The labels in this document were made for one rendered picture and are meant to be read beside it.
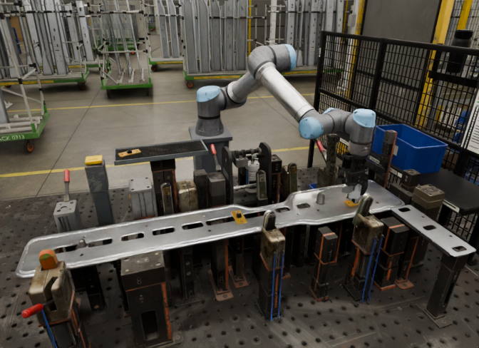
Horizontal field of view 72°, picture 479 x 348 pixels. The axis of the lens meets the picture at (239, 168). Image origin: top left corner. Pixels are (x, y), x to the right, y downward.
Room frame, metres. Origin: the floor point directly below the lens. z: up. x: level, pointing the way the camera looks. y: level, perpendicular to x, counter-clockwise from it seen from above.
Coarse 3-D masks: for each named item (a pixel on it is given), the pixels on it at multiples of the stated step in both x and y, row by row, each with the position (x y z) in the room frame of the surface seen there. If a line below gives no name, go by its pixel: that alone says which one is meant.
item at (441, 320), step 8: (456, 248) 0.87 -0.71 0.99; (464, 256) 0.83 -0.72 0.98; (448, 264) 0.84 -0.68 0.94; (456, 264) 0.82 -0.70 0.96; (464, 264) 0.84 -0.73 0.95; (440, 272) 0.86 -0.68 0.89; (448, 272) 0.84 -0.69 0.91; (456, 272) 0.84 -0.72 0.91; (440, 280) 0.85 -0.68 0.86; (448, 280) 0.83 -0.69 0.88; (456, 280) 0.84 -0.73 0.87; (440, 288) 0.84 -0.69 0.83; (448, 288) 0.83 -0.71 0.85; (432, 296) 0.86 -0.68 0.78; (440, 296) 0.84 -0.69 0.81; (448, 296) 0.84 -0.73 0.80; (424, 304) 0.89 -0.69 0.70; (432, 304) 0.85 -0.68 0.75; (440, 304) 0.83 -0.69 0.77; (424, 312) 0.86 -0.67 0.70; (432, 312) 0.84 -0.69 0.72; (440, 312) 0.83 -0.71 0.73; (432, 320) 0.82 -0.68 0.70; (440, 320) 0.82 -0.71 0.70; (448, 320) 0.82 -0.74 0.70; (440, 328) 0.79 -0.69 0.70
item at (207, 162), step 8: (192, 128) 1.72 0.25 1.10; (224, 128) 1.72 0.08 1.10; (192, 136) 1.60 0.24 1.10; (200, 136) 1.60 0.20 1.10; (216, 136) 1.60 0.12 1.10; (224, 136) 1.60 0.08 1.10; (208, 144) 1.58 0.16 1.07; (216, 144) 1.59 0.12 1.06; (224, 144) 1.60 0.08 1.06; (208, 152) 1.58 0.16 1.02; (216, 152) 1.59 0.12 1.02; (200, 160) 1.57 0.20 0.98; (208, 160) 1.58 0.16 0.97; (200, 168) 1.57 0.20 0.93; (208, 168) 1.58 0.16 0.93
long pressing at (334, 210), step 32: (384, 192) 1.21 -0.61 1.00; (128, 224) 0.97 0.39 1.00; (160, 224) 0.98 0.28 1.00; (224, 224) 0.98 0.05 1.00; (256, 224) 0.98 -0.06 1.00; (288, 224) 0.99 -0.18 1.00; (320, 224) 0.99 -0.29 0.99; (32, 256) 0.81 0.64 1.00; (64, 256) 0.81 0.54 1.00; (96, 256) 0.81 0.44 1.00
